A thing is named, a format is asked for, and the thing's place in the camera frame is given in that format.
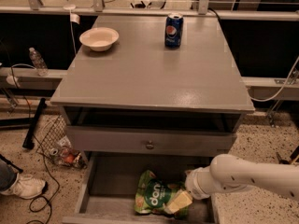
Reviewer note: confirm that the blue Pepsi can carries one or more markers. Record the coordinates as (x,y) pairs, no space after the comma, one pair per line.
(173,30)

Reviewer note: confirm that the black wheeled stand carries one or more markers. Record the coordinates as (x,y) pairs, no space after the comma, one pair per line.
(293,159)

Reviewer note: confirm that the grey cabinet with counter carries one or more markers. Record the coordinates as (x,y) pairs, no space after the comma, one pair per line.
(141,84)

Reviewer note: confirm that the grey top drawer with knob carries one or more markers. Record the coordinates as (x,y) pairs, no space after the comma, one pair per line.
(151,142)

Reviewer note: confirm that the clear plastic water bottle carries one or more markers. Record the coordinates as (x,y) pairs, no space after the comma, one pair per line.
(38,62)

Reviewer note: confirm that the white paper bowl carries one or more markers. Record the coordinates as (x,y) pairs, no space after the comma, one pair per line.
(99,38)

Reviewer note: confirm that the white sneaker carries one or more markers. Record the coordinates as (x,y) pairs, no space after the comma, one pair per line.
(26,187)

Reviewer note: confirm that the blue jeans leg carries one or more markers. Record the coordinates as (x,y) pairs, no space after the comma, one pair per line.
(7,176)

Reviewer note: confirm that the green rice chip bag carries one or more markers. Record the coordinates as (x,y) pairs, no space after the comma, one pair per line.
(152,196)

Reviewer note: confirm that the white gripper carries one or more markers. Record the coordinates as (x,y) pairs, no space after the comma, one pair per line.
(192,183)

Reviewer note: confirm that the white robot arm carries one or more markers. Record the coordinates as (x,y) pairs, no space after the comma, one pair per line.
(228,173)

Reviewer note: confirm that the open grey middle drawer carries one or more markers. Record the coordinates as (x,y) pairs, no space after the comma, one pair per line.
(107,194)

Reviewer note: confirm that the wire basket with items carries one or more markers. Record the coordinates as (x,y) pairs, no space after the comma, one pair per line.
(57,148)

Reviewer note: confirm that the black bar on floor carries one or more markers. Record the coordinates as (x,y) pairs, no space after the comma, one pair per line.
(28,141)

